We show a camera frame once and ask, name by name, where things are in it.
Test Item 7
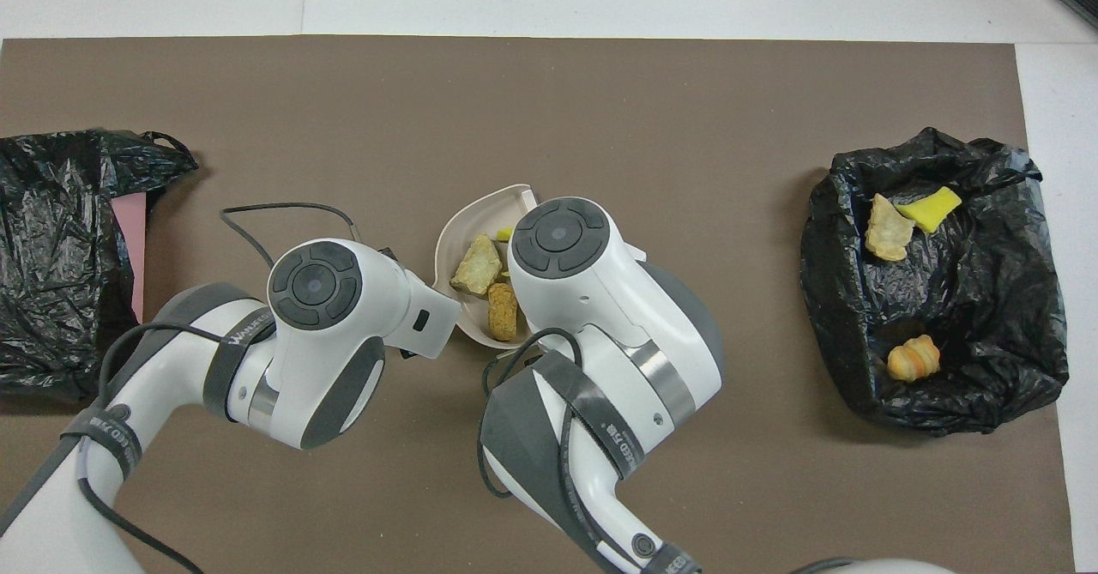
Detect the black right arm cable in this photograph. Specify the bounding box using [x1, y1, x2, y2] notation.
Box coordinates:
[476, 327, 687, 574]

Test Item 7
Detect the right black trash bag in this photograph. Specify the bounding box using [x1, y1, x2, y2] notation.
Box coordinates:
[800, 126, 1071, 436]

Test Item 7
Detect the brown toy bread roll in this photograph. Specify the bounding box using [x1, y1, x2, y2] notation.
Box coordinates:
[487, 282, 520, 342]

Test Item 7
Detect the pale toy bread chunk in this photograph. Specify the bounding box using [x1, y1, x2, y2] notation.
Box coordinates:
[449, 233, 505, 298]
[865, 194, 916, 263]

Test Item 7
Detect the toy croissant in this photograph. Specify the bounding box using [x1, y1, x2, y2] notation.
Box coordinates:
[886, 335, 942, 384]

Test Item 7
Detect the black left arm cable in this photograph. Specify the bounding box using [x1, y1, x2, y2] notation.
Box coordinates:
[73, 202, 365, 574]

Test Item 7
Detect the yellow green sponge piece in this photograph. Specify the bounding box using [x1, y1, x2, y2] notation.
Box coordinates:
[896, 185, 963, 233]

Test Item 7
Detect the beige plastic dustpan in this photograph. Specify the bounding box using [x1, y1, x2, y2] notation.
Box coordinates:
[433, 184, 550, 350]

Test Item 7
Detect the pink bin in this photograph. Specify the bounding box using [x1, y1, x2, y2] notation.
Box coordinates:
[112, 193, 148, 326]

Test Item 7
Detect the black trash bag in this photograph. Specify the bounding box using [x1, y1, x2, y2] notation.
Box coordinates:
[800, 126, 1071, 436]
[0, 128, 200, 402]

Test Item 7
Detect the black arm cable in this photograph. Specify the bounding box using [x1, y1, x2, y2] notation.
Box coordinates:
[73, 202, 365, 574]
[476, 327, 687, 574]

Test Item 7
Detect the brown table mat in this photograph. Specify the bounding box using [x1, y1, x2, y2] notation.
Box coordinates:
[0, 35, 1077, 574]

